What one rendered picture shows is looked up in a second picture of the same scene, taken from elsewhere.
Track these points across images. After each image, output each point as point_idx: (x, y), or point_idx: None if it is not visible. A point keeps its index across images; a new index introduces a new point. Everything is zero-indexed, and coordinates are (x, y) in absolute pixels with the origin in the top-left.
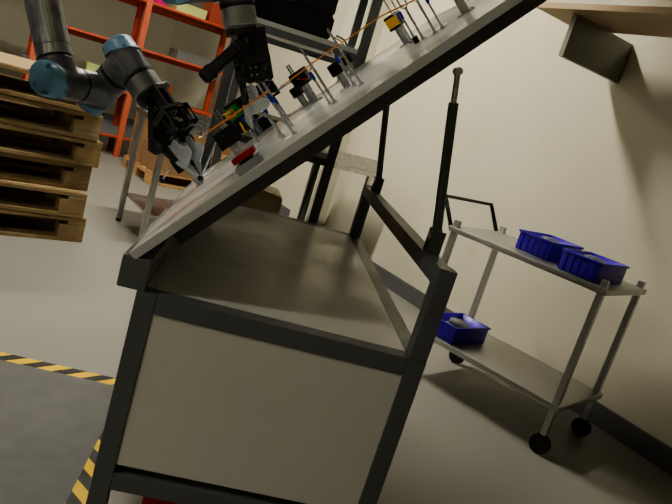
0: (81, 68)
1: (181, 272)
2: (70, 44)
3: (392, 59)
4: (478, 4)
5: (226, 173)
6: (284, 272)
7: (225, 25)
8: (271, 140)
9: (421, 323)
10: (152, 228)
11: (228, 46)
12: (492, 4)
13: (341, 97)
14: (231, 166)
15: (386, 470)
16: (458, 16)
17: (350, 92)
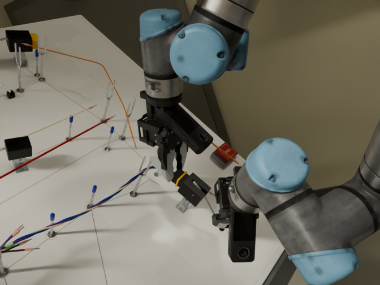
0: (345, 187)
1: None
2: (365, 152)
3: (24, 115)
4: (11, 55)
5: (183, 240)
6: None
7: (182, 89)
8: (115, 223)
9: None
10: (275, 255)
11: (183, 108)
12: (92, 47)
13: (104, 138)
14: (143, 278)
15: None
16: (23, 65)
17: (109, 129)
